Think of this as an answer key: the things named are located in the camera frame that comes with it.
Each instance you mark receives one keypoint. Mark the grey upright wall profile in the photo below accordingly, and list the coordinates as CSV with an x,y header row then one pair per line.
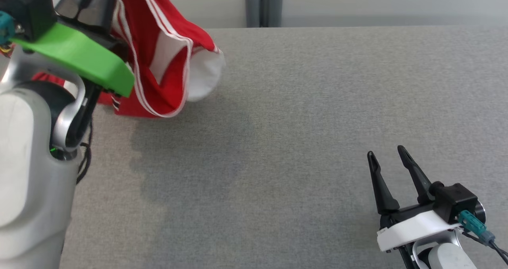
x,y
263,3

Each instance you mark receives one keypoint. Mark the red white printed garment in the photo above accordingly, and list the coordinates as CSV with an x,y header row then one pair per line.
x,y
147,27

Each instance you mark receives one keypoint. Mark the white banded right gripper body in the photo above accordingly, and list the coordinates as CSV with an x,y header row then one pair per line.
x,y
412,227

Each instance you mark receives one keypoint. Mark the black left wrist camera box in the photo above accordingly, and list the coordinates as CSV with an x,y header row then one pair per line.
x,y
27,3

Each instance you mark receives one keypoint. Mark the folded red garment pile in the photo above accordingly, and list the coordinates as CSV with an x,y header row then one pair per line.
x,y
127,109

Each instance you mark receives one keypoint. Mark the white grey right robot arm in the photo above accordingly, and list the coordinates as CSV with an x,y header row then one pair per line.
x,y
444,257

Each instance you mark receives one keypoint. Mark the teal right camera connector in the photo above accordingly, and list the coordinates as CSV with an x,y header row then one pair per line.
x,y
474,223

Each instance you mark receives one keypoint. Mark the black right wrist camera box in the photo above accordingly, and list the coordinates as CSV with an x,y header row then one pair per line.
x,y
454,201

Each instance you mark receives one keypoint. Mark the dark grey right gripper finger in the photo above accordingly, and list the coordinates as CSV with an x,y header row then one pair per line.
x,y
418,179
381,189

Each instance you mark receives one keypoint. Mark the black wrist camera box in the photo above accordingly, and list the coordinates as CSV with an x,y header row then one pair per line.
x,y
454,201
27,3

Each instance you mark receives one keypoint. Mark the grey rounded post cylinder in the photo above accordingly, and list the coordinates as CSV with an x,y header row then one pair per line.
x,y
274,7
252,7

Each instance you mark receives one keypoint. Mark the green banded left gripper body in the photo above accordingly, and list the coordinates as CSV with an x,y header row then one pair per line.
x,y
79,56

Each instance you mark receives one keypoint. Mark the teal left camera connector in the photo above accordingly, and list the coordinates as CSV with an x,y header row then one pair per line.
x,y
5,27

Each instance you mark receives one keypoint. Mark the teal camera connector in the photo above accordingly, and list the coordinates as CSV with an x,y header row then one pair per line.
x,y
5,27
474,223

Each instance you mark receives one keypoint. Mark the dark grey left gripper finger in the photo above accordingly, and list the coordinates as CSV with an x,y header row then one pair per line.
x,y
105,3
75,3

